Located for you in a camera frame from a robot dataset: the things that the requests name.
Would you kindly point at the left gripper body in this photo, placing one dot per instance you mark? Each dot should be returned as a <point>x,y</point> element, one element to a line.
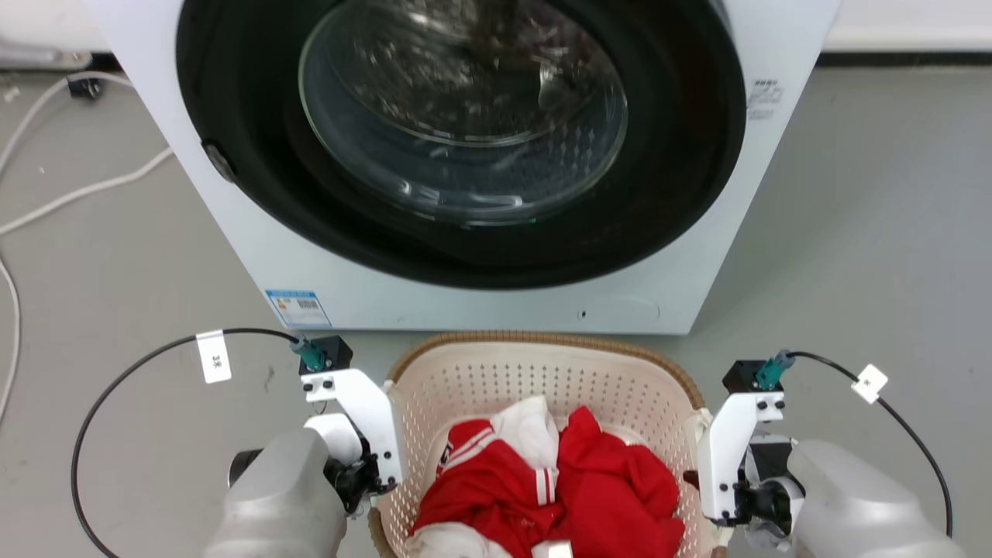
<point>341,438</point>

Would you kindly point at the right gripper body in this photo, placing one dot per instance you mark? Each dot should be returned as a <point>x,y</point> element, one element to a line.
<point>767,496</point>

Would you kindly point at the cream perforated laundry basket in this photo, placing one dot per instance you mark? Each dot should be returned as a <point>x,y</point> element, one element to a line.
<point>504,380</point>

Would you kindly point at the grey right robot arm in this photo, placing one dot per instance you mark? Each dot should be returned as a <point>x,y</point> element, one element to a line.
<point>852,504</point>

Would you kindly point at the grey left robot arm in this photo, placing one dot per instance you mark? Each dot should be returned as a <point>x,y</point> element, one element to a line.
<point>279,504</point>

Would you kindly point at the blue energy label sticker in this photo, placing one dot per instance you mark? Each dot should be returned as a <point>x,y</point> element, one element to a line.
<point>298,308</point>

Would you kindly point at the white cloth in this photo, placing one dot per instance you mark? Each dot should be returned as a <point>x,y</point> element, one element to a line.
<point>446,542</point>

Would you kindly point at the red garment with white stripes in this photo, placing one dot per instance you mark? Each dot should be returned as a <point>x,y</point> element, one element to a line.
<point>612,488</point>

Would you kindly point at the white front-load washing machine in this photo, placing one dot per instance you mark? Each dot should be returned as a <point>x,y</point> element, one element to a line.
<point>256,232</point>

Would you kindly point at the black round washer door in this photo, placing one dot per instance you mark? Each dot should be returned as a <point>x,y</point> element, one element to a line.
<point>666,155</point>

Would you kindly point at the small grey text sticker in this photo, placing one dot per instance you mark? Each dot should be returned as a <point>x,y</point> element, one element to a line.
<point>765,98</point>

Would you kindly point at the black plug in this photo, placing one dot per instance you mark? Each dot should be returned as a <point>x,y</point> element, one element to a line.
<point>84,87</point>

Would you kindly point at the white left camera bracket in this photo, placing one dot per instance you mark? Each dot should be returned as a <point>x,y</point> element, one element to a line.
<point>368,411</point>

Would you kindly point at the white camera bracket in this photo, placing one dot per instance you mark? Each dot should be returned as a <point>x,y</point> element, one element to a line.
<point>728,442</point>
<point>368,411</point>

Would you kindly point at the white right camera bracket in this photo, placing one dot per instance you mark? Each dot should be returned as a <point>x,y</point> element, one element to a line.
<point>728,442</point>

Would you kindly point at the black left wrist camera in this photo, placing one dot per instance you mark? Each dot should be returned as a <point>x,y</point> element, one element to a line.
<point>332,353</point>

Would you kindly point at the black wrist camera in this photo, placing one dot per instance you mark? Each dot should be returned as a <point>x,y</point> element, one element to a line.
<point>332,353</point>
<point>745,376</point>

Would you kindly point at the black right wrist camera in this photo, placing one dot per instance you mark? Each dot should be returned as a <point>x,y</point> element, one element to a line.
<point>745,376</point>

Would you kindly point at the black wall baseboard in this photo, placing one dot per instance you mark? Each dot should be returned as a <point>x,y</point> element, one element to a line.
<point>907,59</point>

